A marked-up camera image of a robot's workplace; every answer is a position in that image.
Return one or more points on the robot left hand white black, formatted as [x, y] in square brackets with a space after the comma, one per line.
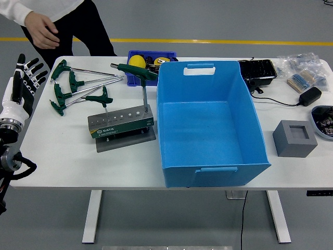
[18, 109]

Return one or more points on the person's right hand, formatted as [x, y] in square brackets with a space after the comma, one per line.
[41, 31]

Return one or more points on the green grey wrench holder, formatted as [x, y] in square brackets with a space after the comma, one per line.
[122, 127]

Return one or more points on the person's right forearm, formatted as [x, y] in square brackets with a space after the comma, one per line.
[13, 10]

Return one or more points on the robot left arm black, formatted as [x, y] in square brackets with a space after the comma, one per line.
[10, 159]

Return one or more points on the person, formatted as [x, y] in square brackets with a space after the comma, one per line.
[86, 31]

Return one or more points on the yellow lemon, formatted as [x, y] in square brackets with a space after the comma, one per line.
[136, 61]

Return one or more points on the small dark blue bin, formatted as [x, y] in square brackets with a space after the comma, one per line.
[135, 82]

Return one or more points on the dark round part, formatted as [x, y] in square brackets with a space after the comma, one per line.
[149, 60]

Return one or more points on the yellow tape measure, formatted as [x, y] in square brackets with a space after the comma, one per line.
[161, 61]

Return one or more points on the white table leg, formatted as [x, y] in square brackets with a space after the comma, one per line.
[278, 216]
[92, 216]

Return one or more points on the large light blue bin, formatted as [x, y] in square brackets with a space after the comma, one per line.
[203, 130]

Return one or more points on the black plastic tray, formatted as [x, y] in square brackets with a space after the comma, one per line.
[257, 70]

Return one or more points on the clear bags of small parts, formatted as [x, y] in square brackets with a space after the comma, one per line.
[299, 61]

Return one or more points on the blue resistor strip bundle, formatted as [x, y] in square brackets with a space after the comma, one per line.
[299, 80]

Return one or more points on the grey block with square recess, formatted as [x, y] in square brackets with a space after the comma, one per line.
[286, 145]

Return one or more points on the black power adapter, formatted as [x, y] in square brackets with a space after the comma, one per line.
[309, 96]

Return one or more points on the light blue rimmed bowl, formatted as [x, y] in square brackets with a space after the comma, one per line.
[316, 127]

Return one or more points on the black circuit boards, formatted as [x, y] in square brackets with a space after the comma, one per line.
[325, 119]

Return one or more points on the black table control panel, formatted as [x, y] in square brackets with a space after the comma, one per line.
[320, 193]

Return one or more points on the grey metal base plate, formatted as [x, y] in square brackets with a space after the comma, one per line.
[125, 144]

